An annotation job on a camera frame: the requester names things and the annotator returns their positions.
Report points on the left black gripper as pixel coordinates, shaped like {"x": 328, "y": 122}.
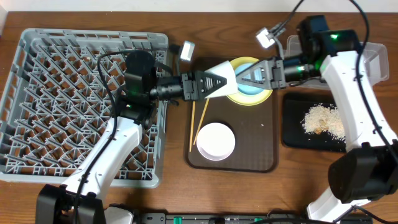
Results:
{"x": 189, "y": 86}

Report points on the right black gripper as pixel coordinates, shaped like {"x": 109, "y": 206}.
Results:
{"x": 272, "y": 69}

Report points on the light blue bowl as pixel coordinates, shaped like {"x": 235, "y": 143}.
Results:
{"x": 245, "y": 89}

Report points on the yellow round plate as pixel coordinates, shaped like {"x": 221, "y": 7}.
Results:
{"x": 247, "y": 100}

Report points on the pink bowl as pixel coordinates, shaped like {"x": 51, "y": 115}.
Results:
{"x": 215, "y": 141}

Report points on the rice food scraps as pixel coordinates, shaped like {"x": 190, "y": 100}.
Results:
{"x": 324, "y": 119}

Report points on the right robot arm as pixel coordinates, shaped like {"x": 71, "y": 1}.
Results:
{"x": 368, "y": 170}

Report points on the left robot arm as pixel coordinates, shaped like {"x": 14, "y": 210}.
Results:
{"x": 79, "y": 199}

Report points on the right wooden chopstick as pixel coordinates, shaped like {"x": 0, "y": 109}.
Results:
{"x": 201, "y": 120}

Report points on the wooden chopstick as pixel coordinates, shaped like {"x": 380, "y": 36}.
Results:
{"x": 192, "y": 125}
{"x": 201, "y": 120}

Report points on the left wooden chopstick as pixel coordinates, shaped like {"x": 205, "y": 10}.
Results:
{"x": 192, "y": 125}

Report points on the black rectangular tray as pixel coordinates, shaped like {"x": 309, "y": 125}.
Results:
{"x": 295, "y": 107}

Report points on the dark brown serving tray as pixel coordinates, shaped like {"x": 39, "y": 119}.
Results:
{"x": 255, "y": 129}

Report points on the clear plastic bin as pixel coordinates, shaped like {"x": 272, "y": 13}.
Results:
{"x": 374, "y": 59}

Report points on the grey plastic dish rack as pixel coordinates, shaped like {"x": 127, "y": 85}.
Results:
{"x": 55, "y": 104}

